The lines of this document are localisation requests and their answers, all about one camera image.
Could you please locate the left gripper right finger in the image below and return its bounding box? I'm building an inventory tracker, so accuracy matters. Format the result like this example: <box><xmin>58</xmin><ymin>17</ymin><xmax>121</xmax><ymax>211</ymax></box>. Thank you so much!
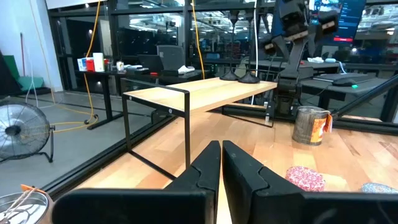
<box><xmin>222</xmin><ymin>139</ymin><xmax>398</xmax><ymax>224</ymax></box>

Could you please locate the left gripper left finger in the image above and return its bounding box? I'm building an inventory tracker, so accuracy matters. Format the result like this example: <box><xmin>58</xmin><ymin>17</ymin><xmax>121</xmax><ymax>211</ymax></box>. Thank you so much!
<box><xmin>52</xmin><ymin>139</ymin><xmax>222</xmax><ymax>224</ymax></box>

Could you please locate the pink patterned round tin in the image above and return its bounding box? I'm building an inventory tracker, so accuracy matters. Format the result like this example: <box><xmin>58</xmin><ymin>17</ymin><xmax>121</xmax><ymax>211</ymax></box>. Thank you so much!
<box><xmin>285</xmin><ymin>166</ymin><xmax>326</xmax><ymax>192</ymax></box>

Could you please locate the black candle stick holder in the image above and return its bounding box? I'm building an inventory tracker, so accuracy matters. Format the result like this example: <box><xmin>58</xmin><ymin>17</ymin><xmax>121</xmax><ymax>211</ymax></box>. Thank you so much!
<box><xmin>219</xmin><ymin>11</ymin><xmax>241</xmax><ymax>82</ymax></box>
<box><xmin>238</xmin><ymin>11</ymin><xmax>261</xmax><ymax>84</ymax></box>

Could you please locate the grey patterned round tin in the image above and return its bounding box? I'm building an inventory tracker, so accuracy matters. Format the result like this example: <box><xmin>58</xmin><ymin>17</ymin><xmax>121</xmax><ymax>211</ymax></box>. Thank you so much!
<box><xmin>360</xmin><ymin>182</ymin><xmax>398</xmax><ymax>194</ymax></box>

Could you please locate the silver tin can twine tag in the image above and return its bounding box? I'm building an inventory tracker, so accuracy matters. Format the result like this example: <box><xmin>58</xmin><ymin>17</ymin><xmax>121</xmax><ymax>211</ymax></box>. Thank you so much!
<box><xmin>0</xmin><ymin>185</ymin><xmax>50</xmax><ymax>224</ymax></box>

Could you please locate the dark grey desk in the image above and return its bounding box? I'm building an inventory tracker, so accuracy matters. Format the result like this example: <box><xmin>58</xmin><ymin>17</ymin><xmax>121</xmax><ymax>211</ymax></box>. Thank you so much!
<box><xmin>248</xmin><ymin>58</ymin><xmax>398</xmax><ymax>110</ymax></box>

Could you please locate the black computer mouse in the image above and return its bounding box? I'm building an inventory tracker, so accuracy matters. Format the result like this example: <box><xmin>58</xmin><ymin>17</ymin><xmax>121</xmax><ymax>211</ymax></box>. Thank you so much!
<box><xmin>331</xmin><ymin>77</ymin><xmax>357</xmax><ymax>87</ymax></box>

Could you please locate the tin can orange label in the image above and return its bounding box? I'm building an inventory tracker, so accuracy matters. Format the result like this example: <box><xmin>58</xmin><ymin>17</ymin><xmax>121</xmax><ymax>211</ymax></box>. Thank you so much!
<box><xmin>292</xmin><ymin>105</ymin><xmax>333</xmax><ymax>146</ymax></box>

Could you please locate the black diagonal strut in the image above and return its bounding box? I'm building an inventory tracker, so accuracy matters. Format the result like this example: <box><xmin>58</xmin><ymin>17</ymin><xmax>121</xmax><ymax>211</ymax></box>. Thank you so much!
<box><xmin>331</xmin><ymin>73</ymin><xmax>398</xmax><ymax>119</ymax></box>

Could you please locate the black desk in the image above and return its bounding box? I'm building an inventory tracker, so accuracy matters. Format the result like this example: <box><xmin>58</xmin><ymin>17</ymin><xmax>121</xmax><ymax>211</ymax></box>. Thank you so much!
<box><xmin>74</xmin><ymin>68</ymin><xmax>218</xmax><ymax>131</ymax></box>

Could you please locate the tilted wooden shelf board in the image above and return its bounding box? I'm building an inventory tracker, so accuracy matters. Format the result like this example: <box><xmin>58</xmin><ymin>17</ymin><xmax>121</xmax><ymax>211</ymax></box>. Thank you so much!
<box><xmin>120</xmin><ymin>77</ymin><xmax>279</xmax><ymax>181</ymax></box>

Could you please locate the white cloth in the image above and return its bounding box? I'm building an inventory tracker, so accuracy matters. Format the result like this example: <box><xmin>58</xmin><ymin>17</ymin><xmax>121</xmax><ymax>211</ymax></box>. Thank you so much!
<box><xmin>177</xmin><ymin>64</ymin><xmax>196</xmax><ymax>75</ymax></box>

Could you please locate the grey floor fan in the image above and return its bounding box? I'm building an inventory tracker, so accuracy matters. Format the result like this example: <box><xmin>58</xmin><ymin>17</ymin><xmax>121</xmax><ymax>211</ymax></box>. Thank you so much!
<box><xmin>0</xmin><ymin>101</ymin><xmax>56</xmax><ymax>165</ymax></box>

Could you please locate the white blue box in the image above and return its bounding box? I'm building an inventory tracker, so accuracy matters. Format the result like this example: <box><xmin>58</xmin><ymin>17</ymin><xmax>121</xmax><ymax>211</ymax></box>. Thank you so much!
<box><xmin>76</xmin><ymin>57</ymin><xmax>88</xmax><ymax>72</ymax></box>

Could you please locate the teal cushion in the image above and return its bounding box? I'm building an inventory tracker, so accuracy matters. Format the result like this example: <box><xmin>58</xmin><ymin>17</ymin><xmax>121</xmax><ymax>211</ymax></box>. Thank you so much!
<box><xmin>17</xmin><ymin>76</ymin><xmax>45</xmax><ymax>93</ymax></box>

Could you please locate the green board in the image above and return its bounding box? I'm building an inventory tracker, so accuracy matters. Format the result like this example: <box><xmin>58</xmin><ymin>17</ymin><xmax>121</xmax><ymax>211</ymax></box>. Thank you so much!
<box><xmin>2</xmin><ymin>54</ymin><xmax>21</xmax><ymax>91</ymax></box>

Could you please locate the white cable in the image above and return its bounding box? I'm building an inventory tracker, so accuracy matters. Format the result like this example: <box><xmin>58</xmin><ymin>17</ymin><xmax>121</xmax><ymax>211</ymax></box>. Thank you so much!
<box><xmin>253</xmin><ymin>0</ymin><xmax>259</xmax><ymax>105</ymax></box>

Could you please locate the black aluminium table frame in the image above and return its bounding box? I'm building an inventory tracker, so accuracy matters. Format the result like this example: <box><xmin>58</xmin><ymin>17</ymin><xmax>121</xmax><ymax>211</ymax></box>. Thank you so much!
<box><xmin>43</xmin><ymin>74</ymin><xmax>398</xmax><ymax>200</ymax></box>

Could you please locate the yellow hanging cable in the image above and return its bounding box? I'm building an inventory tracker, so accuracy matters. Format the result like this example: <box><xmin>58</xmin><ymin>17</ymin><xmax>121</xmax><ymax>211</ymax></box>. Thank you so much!
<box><xmin>190</xmin><ymin>0</ymin><xmax>206</xmax><ymax>80</ymax></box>

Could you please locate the yellow power cable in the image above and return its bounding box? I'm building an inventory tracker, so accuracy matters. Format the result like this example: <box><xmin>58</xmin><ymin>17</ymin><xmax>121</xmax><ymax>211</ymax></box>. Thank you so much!
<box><xmin>51</xmin><ymin>0</ymin><xmax>102</xmax><ymax>135</ymax></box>

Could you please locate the red broom handle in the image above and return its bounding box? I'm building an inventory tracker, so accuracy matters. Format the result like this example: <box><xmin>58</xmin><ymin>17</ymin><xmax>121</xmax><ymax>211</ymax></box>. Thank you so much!
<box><xmin>20</xmin><ymin>32</ymin><xmax>25</xmax><ymax>77</ymax></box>

